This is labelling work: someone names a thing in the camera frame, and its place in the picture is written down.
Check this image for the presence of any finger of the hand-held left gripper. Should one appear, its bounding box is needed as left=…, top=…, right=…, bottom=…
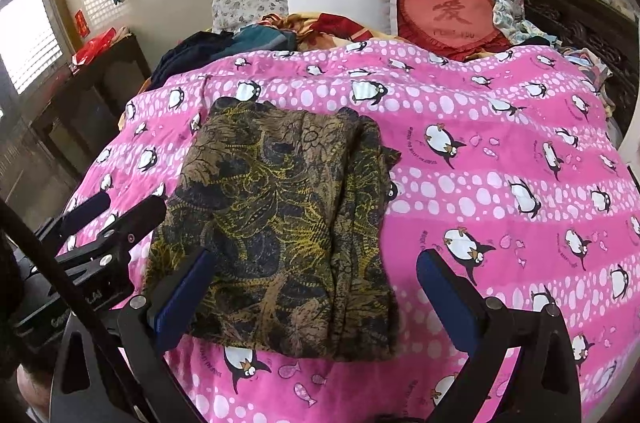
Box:
left=49, top=196, right=168, bottom=280
left=34, top=191, right=113, bottom=250

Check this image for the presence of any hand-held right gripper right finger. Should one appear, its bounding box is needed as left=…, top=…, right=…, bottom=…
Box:
left=415, top=248, right=584, bottom=423

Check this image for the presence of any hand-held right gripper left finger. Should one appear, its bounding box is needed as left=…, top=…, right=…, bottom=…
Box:
left=49, top=246, right=217, bottom=423

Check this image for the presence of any brown yellow patterned garment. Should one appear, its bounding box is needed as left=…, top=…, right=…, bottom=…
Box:
left=144, top=96, right=404, bottom=362

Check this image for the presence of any person's left hand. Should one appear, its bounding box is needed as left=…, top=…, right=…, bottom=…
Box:
left=16, top=363, right=52, bottom=410

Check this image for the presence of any wooden desk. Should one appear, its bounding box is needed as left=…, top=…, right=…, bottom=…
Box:
left=29, top=31, right=152, bottom=184

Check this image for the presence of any pink penguin blanket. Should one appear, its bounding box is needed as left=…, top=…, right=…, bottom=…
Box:
left=61, top=37, right=640, bottom=423

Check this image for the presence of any red bag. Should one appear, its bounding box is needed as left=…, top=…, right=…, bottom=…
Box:
left=71, top=27, right=122, bottom=66

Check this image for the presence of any navy garment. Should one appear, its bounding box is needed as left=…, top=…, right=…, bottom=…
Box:
left=148, top=30, right=237, bottom=92

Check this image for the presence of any window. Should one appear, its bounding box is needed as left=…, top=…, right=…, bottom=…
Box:
left=0, top=0, right=64, bottom=114

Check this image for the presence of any teal garment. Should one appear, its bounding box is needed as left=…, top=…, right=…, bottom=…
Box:
left=232, top=25, right=299, bottom=54

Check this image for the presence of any orange red blanket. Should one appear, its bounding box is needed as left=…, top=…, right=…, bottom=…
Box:
left=259, top=11, right=402, bottom=52

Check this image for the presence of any red heart cushion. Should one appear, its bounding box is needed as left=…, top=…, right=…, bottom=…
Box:
left=396, top=0, right=512, bottom=56

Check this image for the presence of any pale blue floral cloth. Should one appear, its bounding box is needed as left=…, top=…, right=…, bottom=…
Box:
left=492, top=0, right=557, bottom=50

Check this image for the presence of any dark wooden cabinet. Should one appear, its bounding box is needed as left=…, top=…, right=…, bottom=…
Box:
left=509, top=0, right=640, bottom=144

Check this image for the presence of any black cable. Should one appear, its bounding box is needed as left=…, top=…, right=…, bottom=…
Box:
left=0, top=197, right=168, bottom=423

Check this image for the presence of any red wall paper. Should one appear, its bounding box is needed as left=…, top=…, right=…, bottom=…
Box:
left=73, top=10, right=92, bottom=39

